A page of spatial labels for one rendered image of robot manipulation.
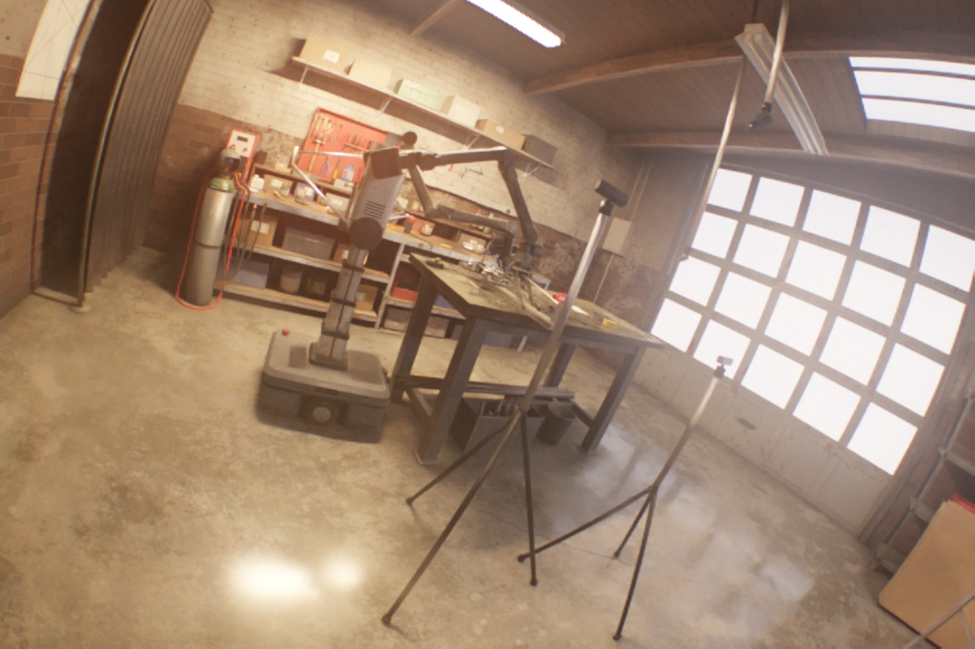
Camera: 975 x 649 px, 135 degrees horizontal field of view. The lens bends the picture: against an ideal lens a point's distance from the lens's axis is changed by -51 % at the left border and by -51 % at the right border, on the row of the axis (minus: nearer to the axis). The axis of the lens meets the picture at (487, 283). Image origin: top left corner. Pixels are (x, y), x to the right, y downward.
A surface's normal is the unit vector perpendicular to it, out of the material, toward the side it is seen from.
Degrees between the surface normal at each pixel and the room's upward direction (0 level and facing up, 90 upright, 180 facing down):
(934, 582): 81
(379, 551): 0
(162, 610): 0
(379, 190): 90
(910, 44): 90
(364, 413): 90
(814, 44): 90
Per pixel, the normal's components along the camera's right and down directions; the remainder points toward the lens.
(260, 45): 0.47, 0.33
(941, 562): -0.76, -0.33
